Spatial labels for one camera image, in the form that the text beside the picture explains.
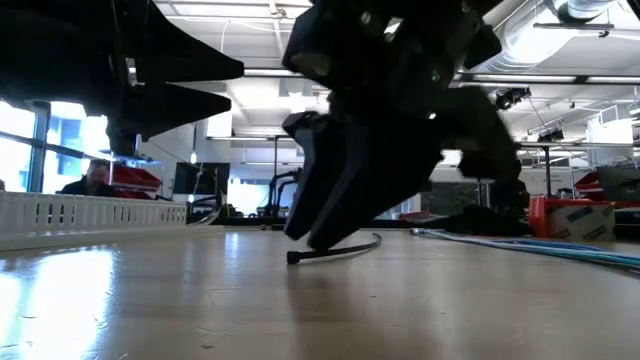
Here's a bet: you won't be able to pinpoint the window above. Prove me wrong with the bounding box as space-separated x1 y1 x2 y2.
0 99 111 194

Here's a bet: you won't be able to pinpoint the clear safety glasses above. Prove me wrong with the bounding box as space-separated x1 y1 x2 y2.
185 195 223 228

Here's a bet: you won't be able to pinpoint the blue cable bundle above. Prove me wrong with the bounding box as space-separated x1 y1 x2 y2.
410 228 640 266

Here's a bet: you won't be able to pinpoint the white duct cover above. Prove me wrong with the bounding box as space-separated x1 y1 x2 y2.
0 224 225 253

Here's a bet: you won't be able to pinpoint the black computer monitor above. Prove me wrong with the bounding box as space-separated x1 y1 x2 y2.
173 162 232 197

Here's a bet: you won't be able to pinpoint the black track spotlight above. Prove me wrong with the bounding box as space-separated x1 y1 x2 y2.
494 87 532 111

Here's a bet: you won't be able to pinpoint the bundle of thin wires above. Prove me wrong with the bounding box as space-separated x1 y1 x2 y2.
492 238 640 257

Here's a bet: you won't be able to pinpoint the orange tape dispenser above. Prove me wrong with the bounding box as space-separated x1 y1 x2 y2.
528 197 615 241

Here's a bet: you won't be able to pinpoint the black work glove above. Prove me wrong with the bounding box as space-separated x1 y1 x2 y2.
424 203 532 237

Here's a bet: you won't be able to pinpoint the linear ceiling light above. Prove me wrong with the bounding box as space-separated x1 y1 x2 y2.
243 67 640 85

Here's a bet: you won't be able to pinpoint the silver ventilation duct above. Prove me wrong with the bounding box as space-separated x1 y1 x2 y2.
469 0 621 76

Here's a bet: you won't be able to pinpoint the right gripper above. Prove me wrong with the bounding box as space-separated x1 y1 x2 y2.
282 0 521 250

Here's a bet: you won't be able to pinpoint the person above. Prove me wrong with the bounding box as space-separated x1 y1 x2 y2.
58 158 120 198
488 178 532 221

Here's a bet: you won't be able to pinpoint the grey glove red cuff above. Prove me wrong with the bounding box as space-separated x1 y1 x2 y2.
399 210 436 223

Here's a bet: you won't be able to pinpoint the teal cable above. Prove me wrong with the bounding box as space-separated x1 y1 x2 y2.
544 251 640 270

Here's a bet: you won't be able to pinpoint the white slotted cable duct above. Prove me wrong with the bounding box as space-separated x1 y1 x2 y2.
0 191 189 236

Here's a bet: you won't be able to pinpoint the black zip tie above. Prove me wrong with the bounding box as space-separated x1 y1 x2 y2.
286 232 383 267

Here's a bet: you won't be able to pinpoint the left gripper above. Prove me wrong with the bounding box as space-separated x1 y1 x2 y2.
0 0 245 156

